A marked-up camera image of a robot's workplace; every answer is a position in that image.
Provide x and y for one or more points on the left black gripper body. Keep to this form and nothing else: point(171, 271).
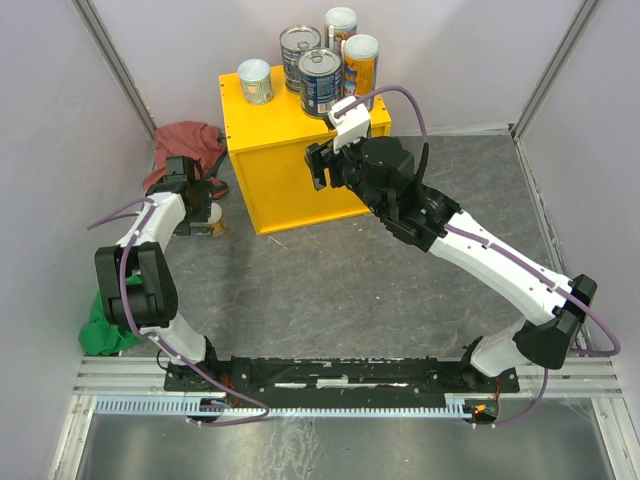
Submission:
point(198, 213)

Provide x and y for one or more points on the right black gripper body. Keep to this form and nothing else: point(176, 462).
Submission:
point(348, 171)

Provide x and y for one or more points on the small orange jar white lid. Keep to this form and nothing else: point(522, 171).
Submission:
point(216, 222)

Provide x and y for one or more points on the blue soup can front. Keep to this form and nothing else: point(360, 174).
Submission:
point(320, 78)

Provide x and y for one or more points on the blue soup can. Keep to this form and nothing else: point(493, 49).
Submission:
point(320, 78)
point(294, 41)

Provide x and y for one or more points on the orange snack can with spoon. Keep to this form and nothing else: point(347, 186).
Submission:
point(360, 60)

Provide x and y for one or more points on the tall snack can with spoon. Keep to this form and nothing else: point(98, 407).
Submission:
point(340, 24)

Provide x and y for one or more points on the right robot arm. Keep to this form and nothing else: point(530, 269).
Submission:
point(553, 306)

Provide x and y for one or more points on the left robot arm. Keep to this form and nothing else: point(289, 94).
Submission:
point(137, 289)

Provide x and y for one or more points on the yellow wooden box counter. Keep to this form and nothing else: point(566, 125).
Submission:
point(267, 144)

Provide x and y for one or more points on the red crumpled cloth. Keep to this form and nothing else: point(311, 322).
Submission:
point(203, 143)

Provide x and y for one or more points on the green crumpled cloth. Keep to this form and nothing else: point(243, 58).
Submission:
point(98, 337)

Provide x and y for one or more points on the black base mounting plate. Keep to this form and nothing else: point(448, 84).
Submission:
point(326, 383)

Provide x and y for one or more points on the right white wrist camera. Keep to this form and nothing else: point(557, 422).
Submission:
point(350, 120)

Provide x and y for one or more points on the left aluminium corner post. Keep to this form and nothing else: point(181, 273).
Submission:
point(98, 31)

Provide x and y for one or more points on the aluminium corner post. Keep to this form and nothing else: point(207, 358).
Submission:
point(98, 31)
point(554, 67)

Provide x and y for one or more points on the light blue cable duct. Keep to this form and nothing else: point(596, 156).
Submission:
point(197, 407)

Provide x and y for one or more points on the right aluminium corner post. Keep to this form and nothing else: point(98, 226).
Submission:
point(554, 67)

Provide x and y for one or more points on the aluminium front frame rail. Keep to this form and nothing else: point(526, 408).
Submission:
point(415, 418)

